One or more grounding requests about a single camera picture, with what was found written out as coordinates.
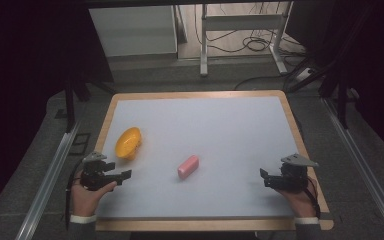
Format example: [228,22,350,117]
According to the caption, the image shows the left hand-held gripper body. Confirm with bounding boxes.
[79,151,118,192]

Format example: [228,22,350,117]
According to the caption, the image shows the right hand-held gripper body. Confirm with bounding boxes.
[269,152,320,194]

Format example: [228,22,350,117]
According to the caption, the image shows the person's left hand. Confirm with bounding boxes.
[70,179,118,218]

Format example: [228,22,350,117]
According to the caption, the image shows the person's right hand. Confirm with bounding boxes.
[275,177,318,220]

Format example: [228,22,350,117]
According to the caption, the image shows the orange round fruit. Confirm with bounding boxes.
[114,126,143,161]

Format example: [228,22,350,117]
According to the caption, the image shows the black floor plate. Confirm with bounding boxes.
[68,132,92,157]

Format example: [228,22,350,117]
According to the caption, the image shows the pink soap bar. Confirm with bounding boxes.
[177,154,200,181]

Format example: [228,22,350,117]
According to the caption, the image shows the black metal stand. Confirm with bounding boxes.
[63,74,117,134]
[288,49,353,130]

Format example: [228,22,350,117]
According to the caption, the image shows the white power strip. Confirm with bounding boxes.
[295,67,315,83]

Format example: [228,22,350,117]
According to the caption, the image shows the dark curtain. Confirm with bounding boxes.
[284,0,384,164]
[0,0,114,221]

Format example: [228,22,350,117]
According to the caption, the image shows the white cabinet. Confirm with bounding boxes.
[88,4,179,58]

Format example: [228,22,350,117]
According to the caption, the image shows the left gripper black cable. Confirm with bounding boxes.
[64,158,85,232]

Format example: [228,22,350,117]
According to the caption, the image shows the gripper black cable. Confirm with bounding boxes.
[64,158,85,232]
[305,176,322,220]

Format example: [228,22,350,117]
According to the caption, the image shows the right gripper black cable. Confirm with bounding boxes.
[305,176,322,220]

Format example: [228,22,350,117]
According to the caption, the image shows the aluminium floor rail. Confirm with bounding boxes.
[14,121,82,240]
[322,97,384,240]

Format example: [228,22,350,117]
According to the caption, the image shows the tangle of black floor cables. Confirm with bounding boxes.
[193,2,307,68]

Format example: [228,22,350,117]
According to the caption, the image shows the white metal desk frame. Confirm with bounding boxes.
[199,1,295,77]

